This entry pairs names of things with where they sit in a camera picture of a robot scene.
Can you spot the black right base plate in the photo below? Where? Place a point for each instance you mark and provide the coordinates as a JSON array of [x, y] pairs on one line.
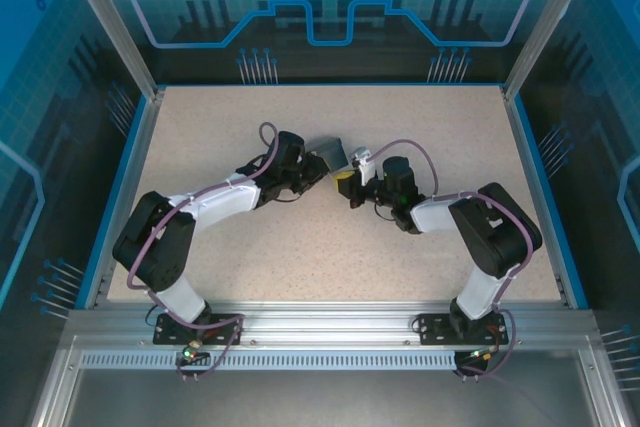
[[435, 332]]

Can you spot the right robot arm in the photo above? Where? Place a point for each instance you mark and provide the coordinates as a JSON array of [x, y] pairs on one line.
[[435, 212]]

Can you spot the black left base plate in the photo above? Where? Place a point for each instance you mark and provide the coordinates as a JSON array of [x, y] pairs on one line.
[[172, 334]]

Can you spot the aluminium lower frame rail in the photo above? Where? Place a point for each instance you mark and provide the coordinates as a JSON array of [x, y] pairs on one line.
[[602, 387], [55, 387]]

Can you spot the aluminium corner post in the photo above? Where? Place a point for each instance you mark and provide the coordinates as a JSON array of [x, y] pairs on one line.
[[537, 42], [125, 42]]

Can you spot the connector with green light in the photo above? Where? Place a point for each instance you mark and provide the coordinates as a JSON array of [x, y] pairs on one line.
[[482, 354], [192, 353]]

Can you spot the aluminium side rail blue trim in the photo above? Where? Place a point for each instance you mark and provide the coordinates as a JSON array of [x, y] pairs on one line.
[[525, 157], [140, 157]]

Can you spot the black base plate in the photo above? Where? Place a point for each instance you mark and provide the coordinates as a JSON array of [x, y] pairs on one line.
[[435, 332], [172, 334]]

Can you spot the grey metal shelf panel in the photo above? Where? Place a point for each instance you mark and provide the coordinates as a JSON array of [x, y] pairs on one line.
[[325, 397]]

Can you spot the starry night tin box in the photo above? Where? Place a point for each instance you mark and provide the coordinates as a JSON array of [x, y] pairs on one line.
[[334, 152]]

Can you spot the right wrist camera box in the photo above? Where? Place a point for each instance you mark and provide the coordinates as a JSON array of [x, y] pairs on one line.
[[364, 167]]

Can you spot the aluminium front rail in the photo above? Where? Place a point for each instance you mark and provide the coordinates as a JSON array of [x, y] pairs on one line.
[[325, 322]]

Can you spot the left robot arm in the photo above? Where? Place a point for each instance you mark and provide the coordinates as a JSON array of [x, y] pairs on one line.
[[225, 199]]

